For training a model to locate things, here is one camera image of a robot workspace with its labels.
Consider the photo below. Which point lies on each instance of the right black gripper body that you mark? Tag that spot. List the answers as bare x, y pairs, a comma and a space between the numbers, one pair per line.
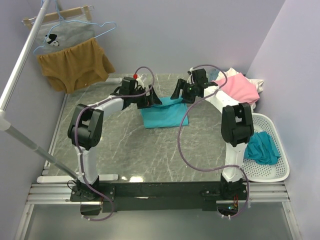
185, 90

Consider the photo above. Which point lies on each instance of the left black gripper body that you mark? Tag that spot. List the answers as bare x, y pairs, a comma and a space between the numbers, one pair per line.
146, 99

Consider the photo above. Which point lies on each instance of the turquoise polo shirt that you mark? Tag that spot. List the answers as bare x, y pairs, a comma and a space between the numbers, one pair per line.
167, 115

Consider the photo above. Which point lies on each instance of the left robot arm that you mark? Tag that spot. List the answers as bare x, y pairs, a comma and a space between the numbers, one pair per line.
85, 128

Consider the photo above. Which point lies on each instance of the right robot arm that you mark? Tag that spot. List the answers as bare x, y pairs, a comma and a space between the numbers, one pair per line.
236, 124

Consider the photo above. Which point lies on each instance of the grey-blue folded shirt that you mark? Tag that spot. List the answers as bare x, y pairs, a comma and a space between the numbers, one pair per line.
213, 74

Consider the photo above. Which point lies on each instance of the pink folded shirt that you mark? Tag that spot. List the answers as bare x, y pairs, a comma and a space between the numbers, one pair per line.
239, 88

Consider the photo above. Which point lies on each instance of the brown mustard shirt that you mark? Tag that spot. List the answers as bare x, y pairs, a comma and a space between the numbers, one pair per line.
76, 67

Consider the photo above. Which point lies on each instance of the wooden clip hanger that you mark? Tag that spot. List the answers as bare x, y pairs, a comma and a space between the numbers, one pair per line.
65, 14

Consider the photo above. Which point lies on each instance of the grey panda shirt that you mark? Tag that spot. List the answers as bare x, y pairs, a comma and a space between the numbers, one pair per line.
55, 37

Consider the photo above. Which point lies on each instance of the teal shirt in basket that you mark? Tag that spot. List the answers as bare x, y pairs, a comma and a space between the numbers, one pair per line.
262, 149

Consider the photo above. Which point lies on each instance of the black base beam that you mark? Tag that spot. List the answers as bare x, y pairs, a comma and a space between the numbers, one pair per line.
151, 196

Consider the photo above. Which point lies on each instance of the white laundry basket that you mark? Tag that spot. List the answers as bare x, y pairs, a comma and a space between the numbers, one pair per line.
267, 173

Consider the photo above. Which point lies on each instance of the white clothes rack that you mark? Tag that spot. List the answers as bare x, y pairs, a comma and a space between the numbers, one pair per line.
5, 126

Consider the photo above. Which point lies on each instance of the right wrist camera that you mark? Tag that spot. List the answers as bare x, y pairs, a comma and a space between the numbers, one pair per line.
190, 78

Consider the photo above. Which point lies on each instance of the light blue wire hanger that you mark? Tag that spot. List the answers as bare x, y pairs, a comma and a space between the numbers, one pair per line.
100, 29

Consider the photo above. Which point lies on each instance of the aluminium rail frame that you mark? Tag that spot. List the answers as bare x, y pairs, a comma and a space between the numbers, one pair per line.
59, 194

